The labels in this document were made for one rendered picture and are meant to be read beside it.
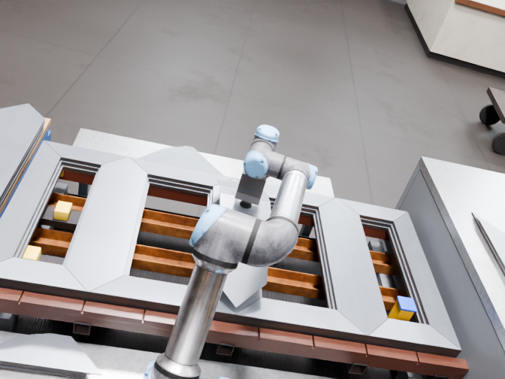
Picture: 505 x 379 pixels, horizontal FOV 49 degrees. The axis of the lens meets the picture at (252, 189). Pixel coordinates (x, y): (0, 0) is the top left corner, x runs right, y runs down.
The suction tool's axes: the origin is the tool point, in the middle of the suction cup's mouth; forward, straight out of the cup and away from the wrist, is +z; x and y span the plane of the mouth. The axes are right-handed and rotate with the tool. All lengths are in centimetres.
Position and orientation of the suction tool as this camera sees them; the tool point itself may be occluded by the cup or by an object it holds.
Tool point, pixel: (244, 207)
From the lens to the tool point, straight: 192.6
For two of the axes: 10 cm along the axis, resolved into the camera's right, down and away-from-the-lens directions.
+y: -9.5, -3.0, 0.1
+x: -1.8, 5.3, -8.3
